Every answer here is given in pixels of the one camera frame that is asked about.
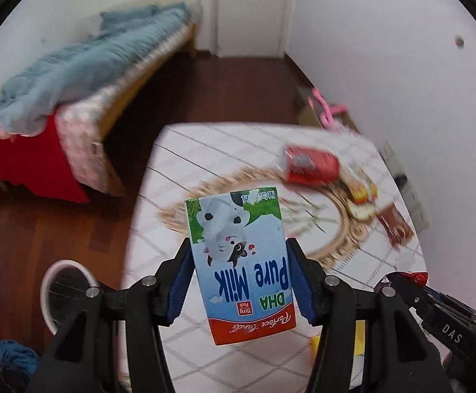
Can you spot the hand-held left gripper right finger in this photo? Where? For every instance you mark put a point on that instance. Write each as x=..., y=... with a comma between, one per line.
x=300, y=288

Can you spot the white door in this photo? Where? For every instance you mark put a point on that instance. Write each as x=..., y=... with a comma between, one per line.
x=254, y=8

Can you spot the checked mattress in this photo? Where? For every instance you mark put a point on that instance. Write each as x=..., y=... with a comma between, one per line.
x=82, y=131

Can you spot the red blanket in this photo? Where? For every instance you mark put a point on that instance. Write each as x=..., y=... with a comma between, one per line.
x=25, y=159

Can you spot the white round waste bin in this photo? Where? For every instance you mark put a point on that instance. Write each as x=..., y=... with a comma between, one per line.
x=47, y=294

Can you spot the brown snack wrapper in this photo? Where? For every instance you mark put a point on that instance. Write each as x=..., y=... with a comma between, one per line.
x=395, y=225

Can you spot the blue and white milk carton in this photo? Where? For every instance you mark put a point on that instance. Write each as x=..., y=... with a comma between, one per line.
x=238, y=262

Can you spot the beige snack wrapper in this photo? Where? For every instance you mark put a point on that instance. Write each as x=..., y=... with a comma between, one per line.
x=360, y=211

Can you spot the light blue blanket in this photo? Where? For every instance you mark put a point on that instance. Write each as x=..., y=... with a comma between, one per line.
x=78, y=65

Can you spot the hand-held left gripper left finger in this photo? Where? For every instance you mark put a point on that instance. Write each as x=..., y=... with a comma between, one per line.
x=180, y=284

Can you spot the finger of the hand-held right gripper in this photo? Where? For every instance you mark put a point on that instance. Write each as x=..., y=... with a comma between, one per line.
x=405, y=292

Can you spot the white checked tablecloth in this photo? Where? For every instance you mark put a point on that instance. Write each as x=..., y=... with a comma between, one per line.
x=180, y=163

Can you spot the blue cloth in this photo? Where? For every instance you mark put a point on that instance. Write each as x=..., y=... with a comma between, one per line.
x=15, y=356

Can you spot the cardboard box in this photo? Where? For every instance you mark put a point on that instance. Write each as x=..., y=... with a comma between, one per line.
x=305, y=108

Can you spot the crinkled red wrapper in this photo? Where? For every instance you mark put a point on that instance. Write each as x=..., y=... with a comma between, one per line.
x=410, y=277

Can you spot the red snack packet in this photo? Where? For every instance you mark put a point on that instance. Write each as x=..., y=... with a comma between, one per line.
x=311, y=166

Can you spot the pink plastic toy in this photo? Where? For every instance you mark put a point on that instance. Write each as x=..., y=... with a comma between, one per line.
x=326, y=110

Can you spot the round wall hook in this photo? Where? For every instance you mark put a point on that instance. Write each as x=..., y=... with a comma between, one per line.
x=459, y=41

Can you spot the wooden bed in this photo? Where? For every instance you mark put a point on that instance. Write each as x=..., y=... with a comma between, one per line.
x=115, y=106

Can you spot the yellow and orange snack packet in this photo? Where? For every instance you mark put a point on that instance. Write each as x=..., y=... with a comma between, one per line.
x=360, y=188

